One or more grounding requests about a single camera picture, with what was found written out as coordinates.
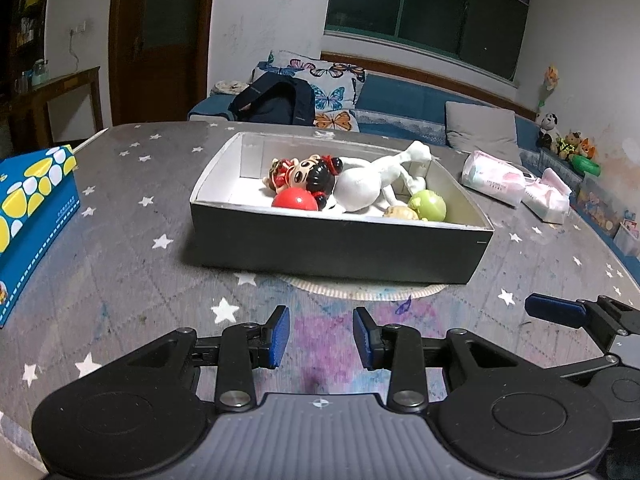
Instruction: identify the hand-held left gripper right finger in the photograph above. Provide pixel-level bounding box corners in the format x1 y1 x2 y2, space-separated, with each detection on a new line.
352 306 533 412

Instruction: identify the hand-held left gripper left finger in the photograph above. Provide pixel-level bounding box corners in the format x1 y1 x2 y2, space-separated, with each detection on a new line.
107 305 292 412

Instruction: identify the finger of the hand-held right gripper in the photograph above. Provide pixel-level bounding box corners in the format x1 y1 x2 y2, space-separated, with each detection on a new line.
525 292 640 382

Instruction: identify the grey cardboard box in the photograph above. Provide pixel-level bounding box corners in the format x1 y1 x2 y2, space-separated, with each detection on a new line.
188 131 496 286

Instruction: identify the beige small toy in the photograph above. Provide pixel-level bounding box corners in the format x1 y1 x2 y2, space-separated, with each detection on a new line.
383 204 421 222

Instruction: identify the red ball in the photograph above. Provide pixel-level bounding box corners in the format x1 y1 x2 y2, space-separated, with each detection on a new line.
272 189 320 213

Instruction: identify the green round toy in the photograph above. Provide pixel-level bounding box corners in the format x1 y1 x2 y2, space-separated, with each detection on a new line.
407 188 448 224

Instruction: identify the white plush toy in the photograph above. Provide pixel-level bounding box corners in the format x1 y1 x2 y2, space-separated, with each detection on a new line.
319 140 434 217

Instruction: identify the red and black doll figure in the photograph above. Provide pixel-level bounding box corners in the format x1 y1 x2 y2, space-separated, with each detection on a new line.
264 154 347 211

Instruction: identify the round white placemat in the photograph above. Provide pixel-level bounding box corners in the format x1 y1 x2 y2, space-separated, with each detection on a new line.
234 270 449 302

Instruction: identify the pink tissue pack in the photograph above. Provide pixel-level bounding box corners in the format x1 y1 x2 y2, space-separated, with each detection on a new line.
460 150 532 209
521 167 572 225

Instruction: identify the clear storage box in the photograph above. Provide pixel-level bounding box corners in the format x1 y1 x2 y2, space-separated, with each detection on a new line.
569 174 640 257

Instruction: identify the brown plush toy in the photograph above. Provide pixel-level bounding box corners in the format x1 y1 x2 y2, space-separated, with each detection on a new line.
556 130 599 162

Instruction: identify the grey star tablecloth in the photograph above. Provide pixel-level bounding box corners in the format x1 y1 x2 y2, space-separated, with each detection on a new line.
0 120 640 480

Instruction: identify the panda plush toy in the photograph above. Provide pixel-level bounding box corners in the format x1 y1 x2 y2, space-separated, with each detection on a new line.
536 112 562 150

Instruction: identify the grey pillow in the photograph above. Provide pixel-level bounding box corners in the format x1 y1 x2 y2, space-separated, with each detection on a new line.
444 101 522 162

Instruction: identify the dark blue backpack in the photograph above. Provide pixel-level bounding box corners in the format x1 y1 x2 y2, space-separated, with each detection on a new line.
226 76 317 127

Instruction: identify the blue sofa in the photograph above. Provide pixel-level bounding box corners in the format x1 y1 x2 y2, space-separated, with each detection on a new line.
188 72 556 171

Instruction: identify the butterfly print pillow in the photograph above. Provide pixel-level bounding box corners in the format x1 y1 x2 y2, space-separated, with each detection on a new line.
251 50 367 132

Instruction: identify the patterned sofa cushion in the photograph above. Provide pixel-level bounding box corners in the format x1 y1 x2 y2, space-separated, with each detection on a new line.
209 80 252 97

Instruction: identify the blue dotted tissue box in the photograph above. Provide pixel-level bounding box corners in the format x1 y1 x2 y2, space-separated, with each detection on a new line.
0 144 82 330

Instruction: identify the brown wooden door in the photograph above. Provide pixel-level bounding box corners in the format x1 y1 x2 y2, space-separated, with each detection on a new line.
108 0 219 127

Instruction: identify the brown wooden desk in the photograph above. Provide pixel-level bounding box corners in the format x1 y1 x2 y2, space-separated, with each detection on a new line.
9 66 104 148

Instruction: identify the window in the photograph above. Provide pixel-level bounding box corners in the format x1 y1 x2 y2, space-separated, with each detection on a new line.
323 0 533 82

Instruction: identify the dark wooden bookshelf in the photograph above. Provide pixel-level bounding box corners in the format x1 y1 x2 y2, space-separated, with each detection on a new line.
0 0 53 106

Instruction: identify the flower wall decoration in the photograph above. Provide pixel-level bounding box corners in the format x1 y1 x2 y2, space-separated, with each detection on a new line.
536 64 561 109

